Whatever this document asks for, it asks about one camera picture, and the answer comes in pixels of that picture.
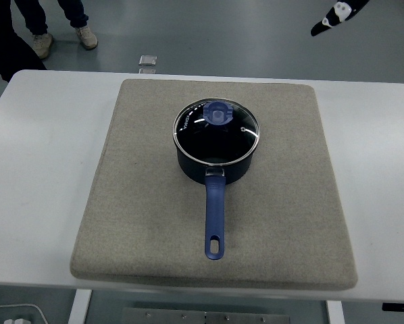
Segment person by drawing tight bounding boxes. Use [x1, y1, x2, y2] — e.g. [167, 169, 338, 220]
[14, 0, 99, 60]
[0, 0, 48, 82]

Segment grey metal plate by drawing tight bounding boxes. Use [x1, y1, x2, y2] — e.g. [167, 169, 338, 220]
[120, 306, 293, 324]

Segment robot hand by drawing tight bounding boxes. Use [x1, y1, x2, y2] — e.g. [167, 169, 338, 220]
[310, 0, 370, 37]

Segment dark pot with blue handle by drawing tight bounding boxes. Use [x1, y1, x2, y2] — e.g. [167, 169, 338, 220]
[174, 133, 255, 261]

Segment glass lid with blue knob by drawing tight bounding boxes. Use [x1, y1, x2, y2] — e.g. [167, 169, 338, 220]
[172, 97, 261, 167]

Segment white cable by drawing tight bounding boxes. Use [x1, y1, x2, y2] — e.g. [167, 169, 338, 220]
[0, 303, 49, 324]

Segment beige fabric mat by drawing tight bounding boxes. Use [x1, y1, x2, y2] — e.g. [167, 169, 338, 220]
[69, 79, 358, 291]

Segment white table leg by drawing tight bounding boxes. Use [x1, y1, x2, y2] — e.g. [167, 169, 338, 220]
[68, 289, 93, 324]
[326, 299, 345, 324]

